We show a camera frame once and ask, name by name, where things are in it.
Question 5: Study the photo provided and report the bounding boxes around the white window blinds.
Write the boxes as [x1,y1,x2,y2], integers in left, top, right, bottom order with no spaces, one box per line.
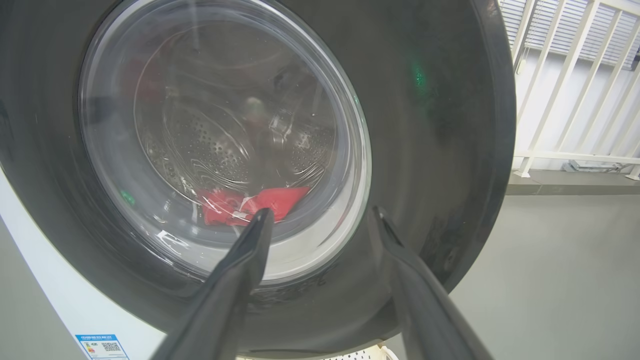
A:
[500,0,640,70]

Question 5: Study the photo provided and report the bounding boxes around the white metal railing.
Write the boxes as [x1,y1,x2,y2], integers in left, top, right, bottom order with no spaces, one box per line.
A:
[510,0,640,181]

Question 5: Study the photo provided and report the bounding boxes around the cream perforated laundry basket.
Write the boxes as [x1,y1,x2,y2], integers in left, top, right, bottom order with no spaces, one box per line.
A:
[235,340,401,360]

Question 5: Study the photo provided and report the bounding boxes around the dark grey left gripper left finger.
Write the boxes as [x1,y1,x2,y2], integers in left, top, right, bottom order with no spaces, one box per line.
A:
[150,208,275,360]

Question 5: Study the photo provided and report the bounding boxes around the blue energy label sticker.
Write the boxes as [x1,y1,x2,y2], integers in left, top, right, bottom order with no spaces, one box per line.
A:
[75,334,130,360]

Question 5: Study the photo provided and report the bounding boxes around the dark round washing machine door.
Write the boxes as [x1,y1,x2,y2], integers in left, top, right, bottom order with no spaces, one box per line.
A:
[0,0,517,359]

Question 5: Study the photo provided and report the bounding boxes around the white washing machine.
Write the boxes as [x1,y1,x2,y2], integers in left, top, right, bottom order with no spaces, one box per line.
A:
[0,167,167,360]

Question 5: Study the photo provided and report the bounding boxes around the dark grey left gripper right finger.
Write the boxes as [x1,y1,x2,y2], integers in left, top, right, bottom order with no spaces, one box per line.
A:
[372,206,496,360]

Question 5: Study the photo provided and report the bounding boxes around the red and white garment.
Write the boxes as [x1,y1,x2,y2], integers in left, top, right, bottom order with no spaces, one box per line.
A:
[197,186,311,229]

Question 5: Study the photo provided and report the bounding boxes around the small grey floor object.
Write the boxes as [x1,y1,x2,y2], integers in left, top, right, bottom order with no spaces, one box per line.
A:
[562,159,624,174]

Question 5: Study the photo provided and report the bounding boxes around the perforated steel washer drum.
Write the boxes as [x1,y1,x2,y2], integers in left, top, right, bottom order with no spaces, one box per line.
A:
[132,20,337,201]

